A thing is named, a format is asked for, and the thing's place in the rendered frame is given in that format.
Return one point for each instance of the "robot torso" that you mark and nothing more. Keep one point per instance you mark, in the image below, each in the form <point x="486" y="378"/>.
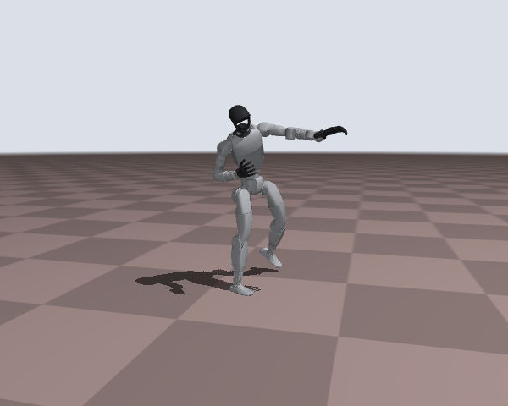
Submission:
<point x="249" y="148"/>

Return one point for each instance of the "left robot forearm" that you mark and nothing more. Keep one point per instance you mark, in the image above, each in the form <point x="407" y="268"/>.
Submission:
<point x="305" y="134"/>

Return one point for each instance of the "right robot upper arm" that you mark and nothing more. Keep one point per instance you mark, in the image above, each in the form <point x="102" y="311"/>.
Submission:
<point x="224" y="148"/>

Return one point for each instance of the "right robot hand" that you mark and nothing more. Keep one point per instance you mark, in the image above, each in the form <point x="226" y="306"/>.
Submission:
<point x="242" y="171"/>

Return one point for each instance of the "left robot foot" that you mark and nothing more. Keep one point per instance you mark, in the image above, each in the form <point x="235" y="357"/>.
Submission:
<point x="271" y="258"/>

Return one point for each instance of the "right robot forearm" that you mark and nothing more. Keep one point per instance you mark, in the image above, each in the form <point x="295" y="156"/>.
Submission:
<point x="225" y="176"/>

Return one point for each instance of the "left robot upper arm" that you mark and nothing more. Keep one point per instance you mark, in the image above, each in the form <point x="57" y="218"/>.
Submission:
<point x="267" y="129"/>

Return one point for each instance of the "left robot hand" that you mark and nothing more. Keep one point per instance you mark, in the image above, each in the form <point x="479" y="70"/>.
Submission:
<point x="329" y="131"/>

